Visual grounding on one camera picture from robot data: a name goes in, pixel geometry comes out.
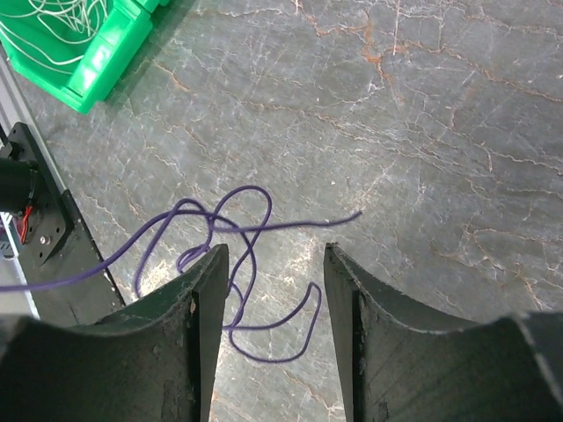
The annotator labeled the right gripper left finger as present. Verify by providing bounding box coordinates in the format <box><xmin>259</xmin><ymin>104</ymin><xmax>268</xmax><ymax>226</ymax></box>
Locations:
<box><xmin>1</xmin><ymin>244</ymin><xmax>229</xmax><ymax>421</ymax></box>

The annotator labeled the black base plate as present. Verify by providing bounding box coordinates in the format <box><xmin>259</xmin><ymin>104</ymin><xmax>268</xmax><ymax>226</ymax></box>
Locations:
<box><xmin>1</xmin><ymin>122</ymin><xmax>125</xmax><ymax>326</ymax></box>

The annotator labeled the purple cable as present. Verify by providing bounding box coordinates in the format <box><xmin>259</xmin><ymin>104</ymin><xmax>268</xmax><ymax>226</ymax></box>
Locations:
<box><xmin>0</xmin><ymin>184</ymin><xmax>364</xmax><ymax>365</ymax></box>

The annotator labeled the white cable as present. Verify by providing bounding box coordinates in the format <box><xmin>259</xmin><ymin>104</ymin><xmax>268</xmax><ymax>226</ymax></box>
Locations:
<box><xmin>0</xmin><ymin>0</ymin><xmax>115</xmax><ymax>69</ymax></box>

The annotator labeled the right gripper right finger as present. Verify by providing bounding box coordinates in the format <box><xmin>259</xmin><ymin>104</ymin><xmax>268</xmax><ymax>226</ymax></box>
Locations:
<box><xmin>324</xmin><ymin>244</ymin><xmax>562</xmax><ymax>421</ymax></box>

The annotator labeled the green compartment bin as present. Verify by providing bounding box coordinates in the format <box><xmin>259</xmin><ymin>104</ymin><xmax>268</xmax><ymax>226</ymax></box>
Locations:
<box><xmin>1</xmin><ymin>1</ymin><xmax>168</xmax><ymax>113</ymax></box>

